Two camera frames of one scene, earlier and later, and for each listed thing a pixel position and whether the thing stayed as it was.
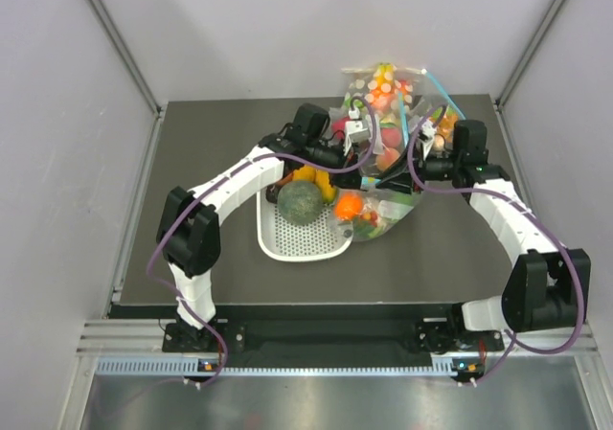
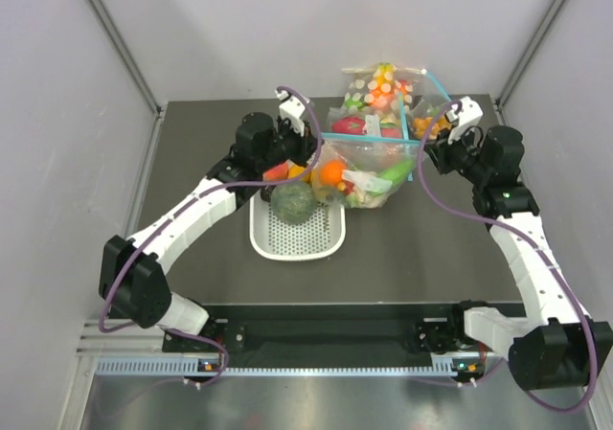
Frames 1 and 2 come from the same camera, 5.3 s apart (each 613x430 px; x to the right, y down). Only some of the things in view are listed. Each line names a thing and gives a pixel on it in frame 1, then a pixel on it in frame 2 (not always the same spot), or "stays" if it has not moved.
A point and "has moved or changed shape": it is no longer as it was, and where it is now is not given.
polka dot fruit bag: x=385 y=88 stays
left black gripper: x=342 y=152 to x=305 y=143
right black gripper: x=401 y=181 to x=442 y=150
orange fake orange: x=305 y=173 stays
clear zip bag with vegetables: x=374 y=214 has moved or changed shape
